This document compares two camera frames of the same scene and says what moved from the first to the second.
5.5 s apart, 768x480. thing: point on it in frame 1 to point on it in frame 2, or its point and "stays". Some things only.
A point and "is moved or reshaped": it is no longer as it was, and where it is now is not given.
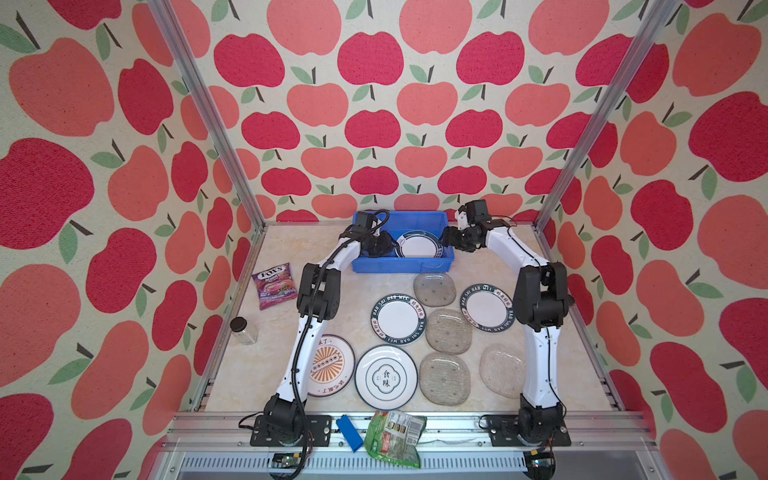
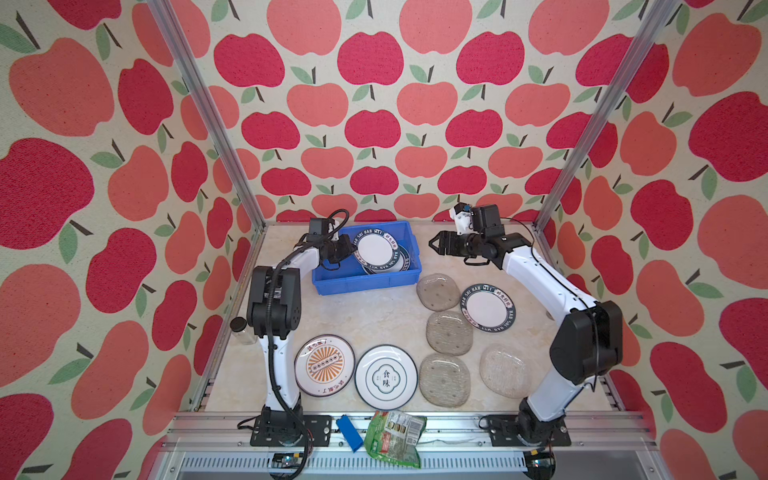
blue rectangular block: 350,432 stays
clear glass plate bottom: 444,379 stays
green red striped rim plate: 419,245 to 402,264
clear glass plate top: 434,289 stays
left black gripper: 384,240 to 344,245
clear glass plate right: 502,370 stays
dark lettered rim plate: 487,308 stays
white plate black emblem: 386,377 stays
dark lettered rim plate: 398,318 is moved or reshaped
